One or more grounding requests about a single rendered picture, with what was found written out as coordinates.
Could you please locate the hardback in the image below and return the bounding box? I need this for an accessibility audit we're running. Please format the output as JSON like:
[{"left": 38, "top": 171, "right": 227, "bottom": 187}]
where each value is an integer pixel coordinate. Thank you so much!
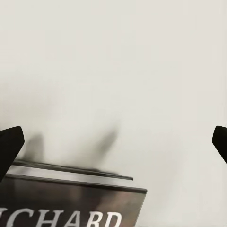
[{"left": 0, "top": 160, "right": 147, "bottom": 227}]

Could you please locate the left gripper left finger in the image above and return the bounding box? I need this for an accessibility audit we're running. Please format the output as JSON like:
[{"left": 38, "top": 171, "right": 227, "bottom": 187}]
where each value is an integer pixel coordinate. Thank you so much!
[{"left": 0, "top": 126, "right": 25, "bottom": 182}]

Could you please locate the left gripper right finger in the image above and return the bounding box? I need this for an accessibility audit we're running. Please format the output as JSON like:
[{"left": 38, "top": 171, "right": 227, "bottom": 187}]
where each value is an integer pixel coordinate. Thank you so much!
[{"left": 212, "top": 126, "right": 227, "bottom": 164}]

